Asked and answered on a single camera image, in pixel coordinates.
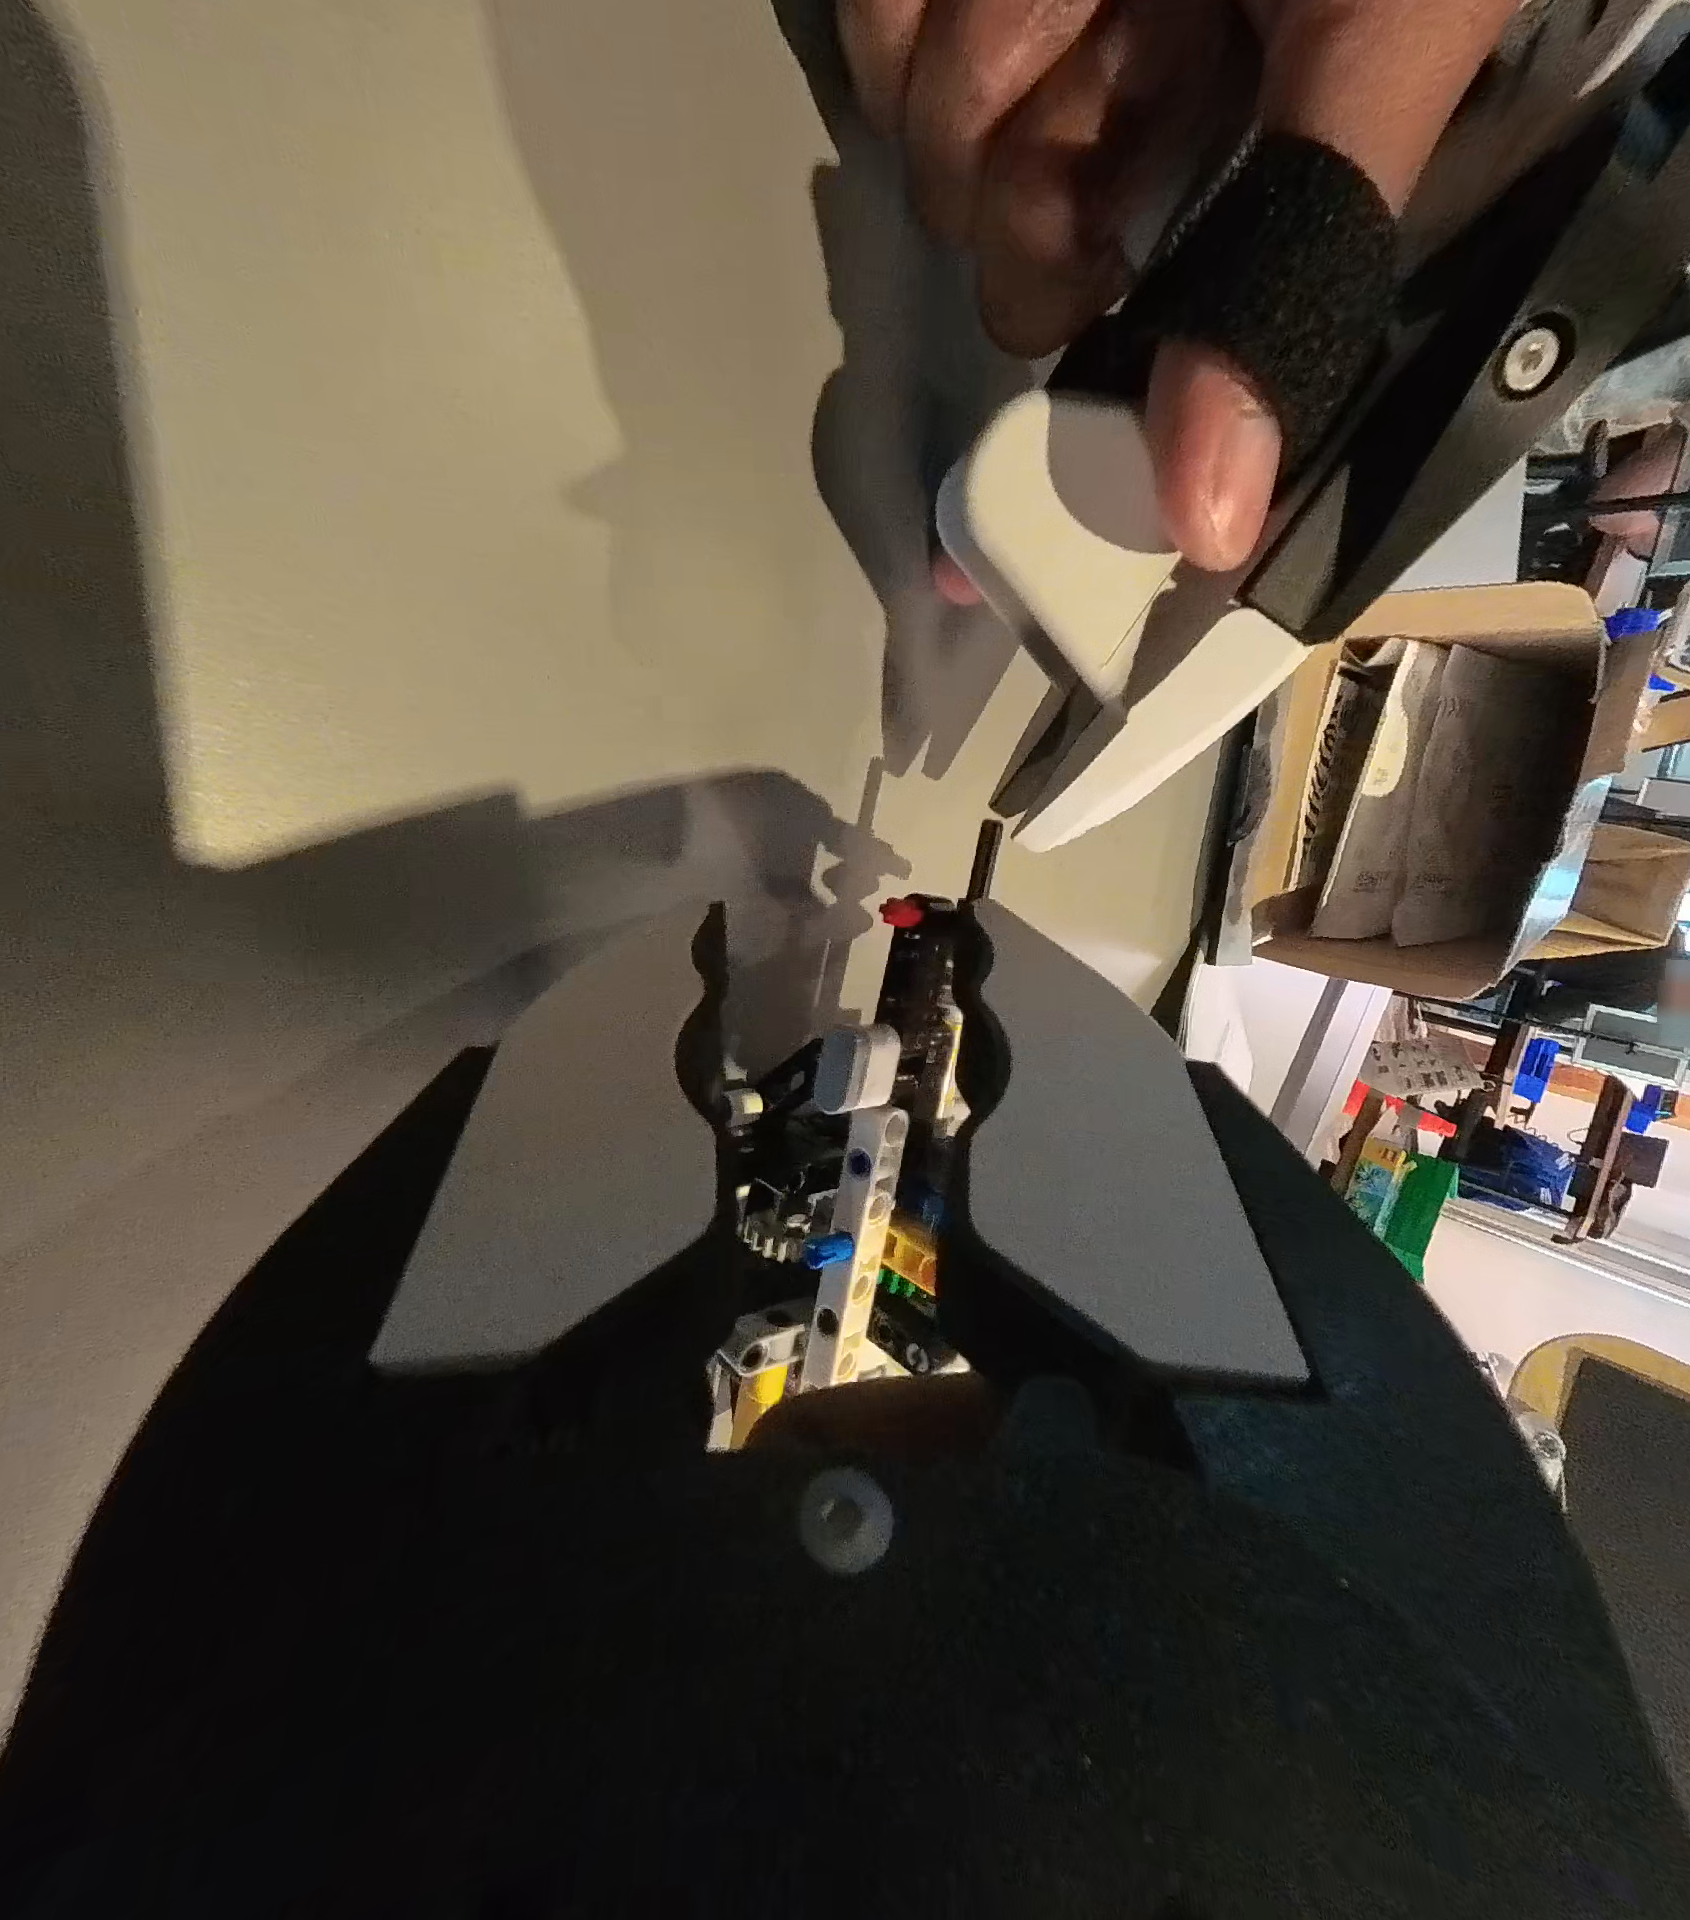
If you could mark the person's left hand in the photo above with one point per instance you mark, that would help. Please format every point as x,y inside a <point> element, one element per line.
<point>1084,151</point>

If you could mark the black lego pin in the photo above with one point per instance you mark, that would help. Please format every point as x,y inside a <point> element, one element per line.
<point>989,858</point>

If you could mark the green bag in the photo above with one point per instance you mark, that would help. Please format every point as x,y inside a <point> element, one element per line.
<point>1415,1208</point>

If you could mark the black pad with tan rim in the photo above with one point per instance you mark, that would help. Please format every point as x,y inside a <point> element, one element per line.
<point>1684,1441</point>

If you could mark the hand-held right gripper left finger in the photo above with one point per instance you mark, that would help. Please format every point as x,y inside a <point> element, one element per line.
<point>560,1171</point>

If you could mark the plain paper packet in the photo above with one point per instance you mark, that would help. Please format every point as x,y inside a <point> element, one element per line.
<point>1498,795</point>

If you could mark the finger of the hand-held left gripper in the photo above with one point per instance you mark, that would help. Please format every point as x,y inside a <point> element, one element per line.
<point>1191,721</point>
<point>1040,525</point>

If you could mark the brown cardboard box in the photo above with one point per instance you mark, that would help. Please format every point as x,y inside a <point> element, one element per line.
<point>1475,612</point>

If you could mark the multicoloured lego model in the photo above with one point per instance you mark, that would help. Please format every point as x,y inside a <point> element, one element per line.
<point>852,1275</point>

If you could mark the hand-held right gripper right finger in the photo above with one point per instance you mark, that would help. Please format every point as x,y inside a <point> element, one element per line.
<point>1114,1171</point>

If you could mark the striped paper packet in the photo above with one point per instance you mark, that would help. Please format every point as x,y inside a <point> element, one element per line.
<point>1371,780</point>

